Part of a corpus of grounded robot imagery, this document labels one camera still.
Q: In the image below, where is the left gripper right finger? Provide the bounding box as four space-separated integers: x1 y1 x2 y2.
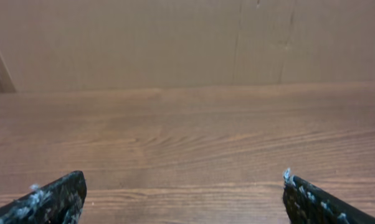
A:
282 168 375 224

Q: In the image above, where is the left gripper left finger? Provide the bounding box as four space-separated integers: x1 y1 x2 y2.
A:
0 170 87 224

